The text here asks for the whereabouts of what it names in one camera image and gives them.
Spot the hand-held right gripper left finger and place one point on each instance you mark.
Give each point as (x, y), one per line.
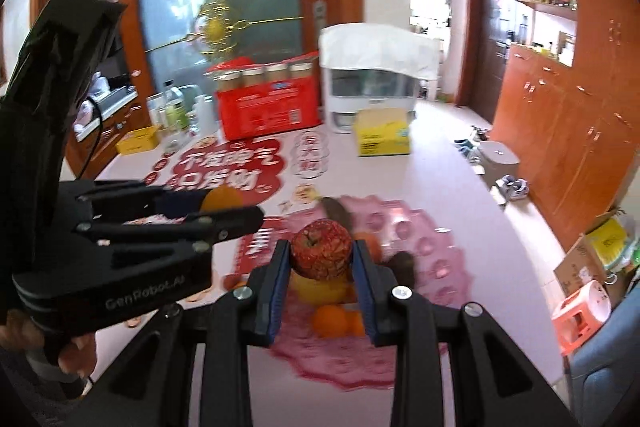
(280, 297)

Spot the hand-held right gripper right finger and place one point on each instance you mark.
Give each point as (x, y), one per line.
(362, 292)

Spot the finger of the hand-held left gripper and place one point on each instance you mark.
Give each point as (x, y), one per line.
(235, 219)
(130, 194)

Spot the dark avocado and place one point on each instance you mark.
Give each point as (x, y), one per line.
(400, 269)

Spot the red apple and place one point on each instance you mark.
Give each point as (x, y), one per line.
(320, 252)

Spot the pink plate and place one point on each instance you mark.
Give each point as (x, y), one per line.
(425, 232)

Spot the overripe brown banana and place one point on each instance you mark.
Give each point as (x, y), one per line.
(335, 209)

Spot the person's left hand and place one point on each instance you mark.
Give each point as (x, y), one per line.
(77, 354)

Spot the flat yellow box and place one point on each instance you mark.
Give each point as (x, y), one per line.
(137, 141)

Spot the clear bottle green label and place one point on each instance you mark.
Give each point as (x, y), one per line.
(175, 112)

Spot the white plastic jug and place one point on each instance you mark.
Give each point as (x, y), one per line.
(205, 117)

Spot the red carton box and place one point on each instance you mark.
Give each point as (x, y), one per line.
(270, 112)

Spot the brown jar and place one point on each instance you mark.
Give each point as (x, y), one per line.
(228, 80)
(300, 71)
(253, 77)
(277, 73)

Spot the yellow tissue box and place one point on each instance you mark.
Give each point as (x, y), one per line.
(380, 137)

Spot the white blue sneaker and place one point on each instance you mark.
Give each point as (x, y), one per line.
(521, 188)
(504, 187)

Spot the white countertop appliance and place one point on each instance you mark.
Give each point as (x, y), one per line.
(370, 97)

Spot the gold door ornament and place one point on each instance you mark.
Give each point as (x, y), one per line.
(215, 27)

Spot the grey white trash bin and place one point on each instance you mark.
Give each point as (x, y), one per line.
(497, 159)

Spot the cardboard box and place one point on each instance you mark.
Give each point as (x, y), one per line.
(575, 264)

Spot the pink plastic stool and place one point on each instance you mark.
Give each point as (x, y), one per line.
(582, 312)

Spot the wooden cabinet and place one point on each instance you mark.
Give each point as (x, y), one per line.
(550, 132)

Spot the yellow plastic bag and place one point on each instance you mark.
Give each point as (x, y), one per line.
(607, 239)

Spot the blue chair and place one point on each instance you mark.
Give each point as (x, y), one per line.
(605, 357)

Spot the dark wooden door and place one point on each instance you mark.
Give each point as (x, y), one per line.
(492, 32)

